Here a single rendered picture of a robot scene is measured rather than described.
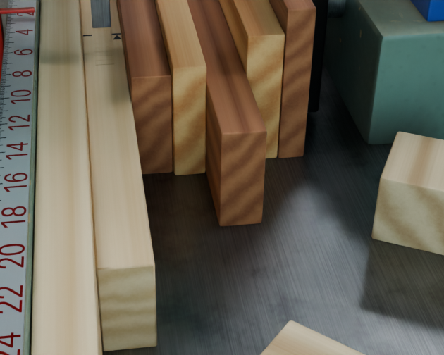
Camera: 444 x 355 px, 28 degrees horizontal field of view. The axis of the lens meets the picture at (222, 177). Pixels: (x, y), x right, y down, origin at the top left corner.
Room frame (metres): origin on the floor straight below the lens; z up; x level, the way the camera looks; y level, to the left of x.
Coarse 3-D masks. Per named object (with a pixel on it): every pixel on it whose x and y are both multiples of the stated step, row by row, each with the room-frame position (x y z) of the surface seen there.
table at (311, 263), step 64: (320, 128) 0.38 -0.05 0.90; (192, 192) 0.32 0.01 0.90; (320, 192) 0.33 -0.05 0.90; (192, 256) 0.28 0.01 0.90; (256, 256) 0.28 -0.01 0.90; (320, 256) 0.28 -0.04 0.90; (384, 256) 0.28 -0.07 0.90; (192, 320) 0.24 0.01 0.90; (256, 320) 0.24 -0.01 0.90; (320, 320) 0.24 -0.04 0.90; (384, 320) 0.24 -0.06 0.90
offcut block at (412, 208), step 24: (408, 144) 0.32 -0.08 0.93; (432, 144) 0.32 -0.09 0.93; (384, 168) 0.30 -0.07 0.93; (408, 168) 0.30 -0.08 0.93; (432, 168) 0.30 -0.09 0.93; (384, 192) 0.29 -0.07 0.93; (408, 192) 0.29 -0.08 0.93; (432, 192) 0.29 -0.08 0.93; (384, 216) 0.29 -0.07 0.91; (408, 216) 0.29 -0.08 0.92; (432, 216) 0.29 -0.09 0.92; (384, 240) 0.29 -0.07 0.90; (408, 240) 0.29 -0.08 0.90; (432, 240) 0.29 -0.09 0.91
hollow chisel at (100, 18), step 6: (90, 0) 0.39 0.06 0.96; (96, 0) 0.39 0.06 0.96; (102, 0) 0.39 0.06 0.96; (108, 0) 0.39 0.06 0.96; (96, 6) 0.39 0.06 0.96; (102, 6) 0.39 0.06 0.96; (108, 6) 0.39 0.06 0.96; (96, 12) 0.39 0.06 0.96; (102, 12) 0.39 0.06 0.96; (108, 12) 0.39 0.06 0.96; (96, 18) 0.39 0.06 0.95; (102, 18) 0.39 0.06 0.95; (108, 18) 0.39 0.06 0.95; (96, 24) 0.39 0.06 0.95; (102, 24) 0.39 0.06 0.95; (108, 24) 0.39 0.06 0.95
